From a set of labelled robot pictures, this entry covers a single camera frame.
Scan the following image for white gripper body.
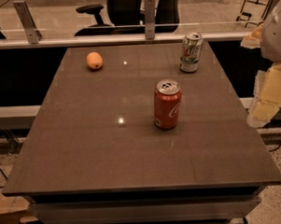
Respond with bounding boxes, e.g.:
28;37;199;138
260;0;281;63

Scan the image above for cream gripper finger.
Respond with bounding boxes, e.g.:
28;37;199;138
246;63;281;129
240;24;264;49

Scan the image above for red coke can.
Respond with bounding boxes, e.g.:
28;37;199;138
153;79;182;130

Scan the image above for green white soda can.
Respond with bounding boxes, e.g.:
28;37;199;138
179;32;203;73

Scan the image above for wooden stool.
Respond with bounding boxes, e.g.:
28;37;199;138
235;0;272;27

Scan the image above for black office chair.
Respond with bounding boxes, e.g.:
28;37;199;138
75;0;179;36

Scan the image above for orange fruit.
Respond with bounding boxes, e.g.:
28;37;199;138
86;52;103;70

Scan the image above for grey table base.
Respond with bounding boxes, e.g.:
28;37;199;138
29;195;260;224

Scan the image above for cardboard box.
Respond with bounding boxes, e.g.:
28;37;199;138
0;194;36;224

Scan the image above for middle metal rail bracket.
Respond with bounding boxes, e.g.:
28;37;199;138
144;0;155;40

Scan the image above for metal rail bracket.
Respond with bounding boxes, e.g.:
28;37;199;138
144;0;155;40
12;0;42;44

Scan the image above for left metal rail bracket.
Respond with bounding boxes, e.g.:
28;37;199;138
12;0;42;44

